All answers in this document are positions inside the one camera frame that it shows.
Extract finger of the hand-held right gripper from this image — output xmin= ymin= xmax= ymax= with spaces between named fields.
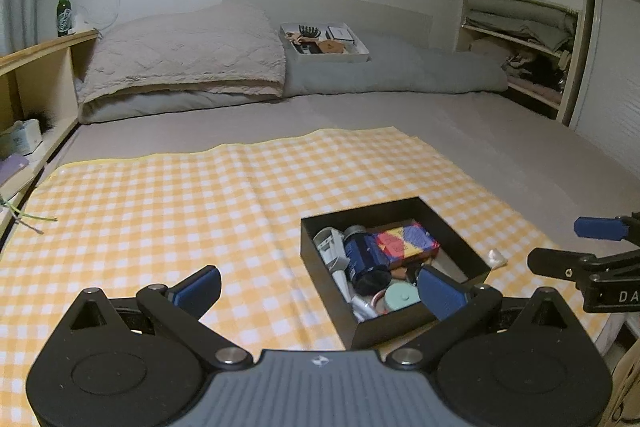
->
xmin=527 ymin=247 xmax=640 ymax=280
xmin=574 ymin=214 xmax=640 ymax=242

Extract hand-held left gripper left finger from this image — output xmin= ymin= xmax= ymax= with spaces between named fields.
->
xmin=65 ymin=264 xmax=253 ymax=373

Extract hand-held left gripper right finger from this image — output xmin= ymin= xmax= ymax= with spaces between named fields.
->
xmin=388 ymin=265 xmax=575 ymax=371

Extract mint green tape measure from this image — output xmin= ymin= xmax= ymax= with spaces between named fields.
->
xmin=384 ymin=282 xmax=422 ymax=312

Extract red blue card box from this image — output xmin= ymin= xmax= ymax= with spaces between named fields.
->
xmin=372 ymin=219 xmax=441 ymax=269

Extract pink white scissors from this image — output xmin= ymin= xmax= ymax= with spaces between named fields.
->
xmin=369 ymin=289 xmax=391 ymax=314

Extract dark blue bottle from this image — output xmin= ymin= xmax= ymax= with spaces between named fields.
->
xmin=342 ymin=225 xmax=393 ymax=294

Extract black cardboard box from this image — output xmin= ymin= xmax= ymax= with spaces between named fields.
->
xmin=300 ymin=196 xmax=493 ymax=351

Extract grey white handheld tool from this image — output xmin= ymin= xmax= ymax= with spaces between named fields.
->
xmin=312 ymin=227 xmax=354 ymax=303

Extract beige cloth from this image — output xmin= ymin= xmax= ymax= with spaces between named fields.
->
xmin=597 ymin=332 xmax=640 ymax=427

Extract yellow checked mat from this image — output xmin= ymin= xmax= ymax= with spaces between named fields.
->
xmin=0 ymin=126 xmax=610 ymax=427

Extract white sliding door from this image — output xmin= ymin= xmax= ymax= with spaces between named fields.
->
xmin=564 ymin=0 xmax=640 ymax=168

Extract grey pillow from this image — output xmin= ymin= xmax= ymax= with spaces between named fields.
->
xmin=80 ymin=89 xmax=286 ymax=124

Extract green stems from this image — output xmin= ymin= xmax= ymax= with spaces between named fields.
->
xmin=0 ymin=198 xmax=59 ymax=236

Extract purple book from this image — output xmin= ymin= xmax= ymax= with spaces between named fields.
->
xmin=0 ymin=154 xmax=31 ymax=200

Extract folded green bedding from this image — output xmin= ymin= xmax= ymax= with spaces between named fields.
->
xmin=467 ymin=0 xmax=576 ymax=52

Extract grey folded duvet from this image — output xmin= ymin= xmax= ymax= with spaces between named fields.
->
xmin=222 ymin=0 xmax=509 ymax=97

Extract white tissue box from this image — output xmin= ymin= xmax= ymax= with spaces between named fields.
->
xmin=0 ymin=119 xmax=44 ymax=158

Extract beige quilted blanket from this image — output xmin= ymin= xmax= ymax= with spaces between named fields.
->
xmin=77 ymin=3 xmax=287 ymax=104

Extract white tray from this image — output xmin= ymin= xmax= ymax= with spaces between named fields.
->
xmin=279 ymin=23 xmax=371 ymax=64

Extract wooden shelf unit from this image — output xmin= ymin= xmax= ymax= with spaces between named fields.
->
xmin=0 ymin=29 xmax=100 ymax=239

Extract green glass bottle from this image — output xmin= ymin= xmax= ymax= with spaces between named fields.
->
xmin=56 ymin=0 xmax=74 ymax=38

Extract grey curtain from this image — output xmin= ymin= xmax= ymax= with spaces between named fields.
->
xmin=0 ymin=0 xmax=44 ymax=58

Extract white wall shelf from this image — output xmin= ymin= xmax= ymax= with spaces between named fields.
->
xmin=454 ymin=0 xmax=584 ymax=126

